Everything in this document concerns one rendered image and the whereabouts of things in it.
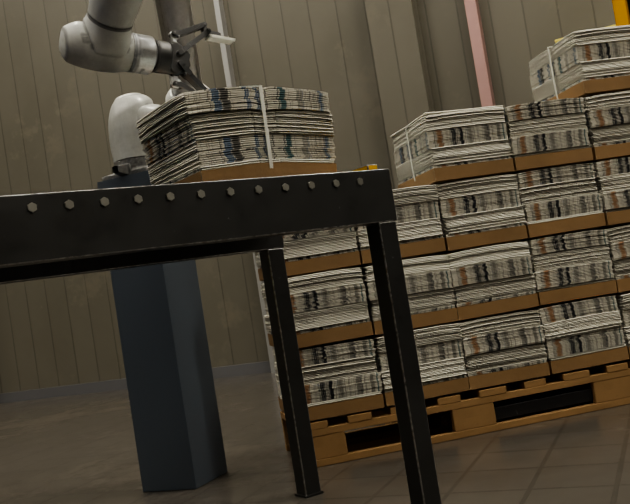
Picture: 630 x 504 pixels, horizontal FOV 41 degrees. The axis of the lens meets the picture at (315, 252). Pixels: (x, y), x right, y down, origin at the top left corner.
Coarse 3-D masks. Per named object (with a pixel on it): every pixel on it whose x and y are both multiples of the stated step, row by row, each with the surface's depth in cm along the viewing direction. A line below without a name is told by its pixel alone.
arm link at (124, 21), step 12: (96, 0) 177; (108, 0) 176; (120, 0) 176; (132, 0) 178; (96, 12) 179; (108, 12) 178; (120, 12) 178; (132, 12) 180; (108, 24) 180; (120, 24) 180; (132, 24) 184
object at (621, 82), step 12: (576, 84) 290; (588, 84) 286; (600, 84) 287; (612, 84) 288; (624, 84) 289; (564, 96) 299; (576, 96) 291; (624, 144) 287; (600, 156) 285; (612, 156) 286; (612, 216) 284; (624, 216) 285; (624, 288) 284
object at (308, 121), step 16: (288, 96) 196; (304, 96) 199; (320, 96) 202; (288, 112) 196; (304, 112) 198; (320, 112) 201; (288, 128) 195; (304, 128) 198; (320, 128) 200; (288, 144) 195; (304, 144) 198; (320, 144) 200; (288, 160) 194; (304, 160) 197; (320, 160) 199
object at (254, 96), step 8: (248, 88) 191; (256, 88) 192; (264, 88) 193; (248, 96) 190; (256, 96) 191; (264, 96) 193; (272, 96) 194; (256, 104) 191; (272, 104) 194; (256, 112) 191; (272, 112) 193; (256, 120) 191; (272, 120) 193; (256, 128) 191; (272, 128) 193; (256, 136) 191; (264, 136) 192; (272, 136) 193; (256, 144) 190; (264, 144) 192; (272, 144) 193; (264, 152) 192; (272, 152) 193; (264, 160) 191
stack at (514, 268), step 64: (448, 192) 274; (512, 192) 279; (576, 192) 283; (256, 256) 295; (320, 256) 264; (448, 256) 273; (512, 256) 276; (576, 256) 282; (320, 320) 263; (512, 320) 275; (576, 320) 279; (320, 384) 262; (384, 384) 265; (512, 384) 284; (576, 384) 278; (320, 448) 260; (384, 448) 264
